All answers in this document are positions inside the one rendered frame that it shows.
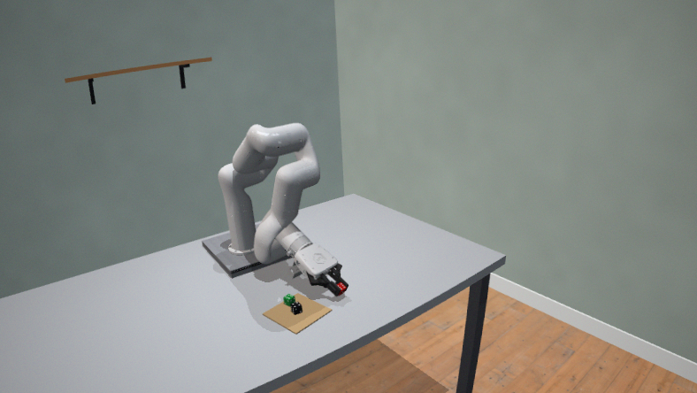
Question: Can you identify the black die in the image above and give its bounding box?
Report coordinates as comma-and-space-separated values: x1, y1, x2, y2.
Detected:
291, 302, 303, 315

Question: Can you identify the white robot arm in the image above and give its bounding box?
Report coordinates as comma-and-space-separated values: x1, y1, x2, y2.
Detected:
218, 123, 320, 264

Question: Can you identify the red die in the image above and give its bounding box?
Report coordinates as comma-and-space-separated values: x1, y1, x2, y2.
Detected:
337, 282, 347, 296

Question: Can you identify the green die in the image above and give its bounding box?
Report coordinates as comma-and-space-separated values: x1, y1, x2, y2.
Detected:
283, 294, 295, 306

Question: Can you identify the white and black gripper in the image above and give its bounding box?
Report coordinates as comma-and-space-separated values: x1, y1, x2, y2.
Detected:
294, 242, 349, 297

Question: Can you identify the tan square mat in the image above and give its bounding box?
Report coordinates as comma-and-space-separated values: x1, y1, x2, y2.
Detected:
263, 293, 332, 335

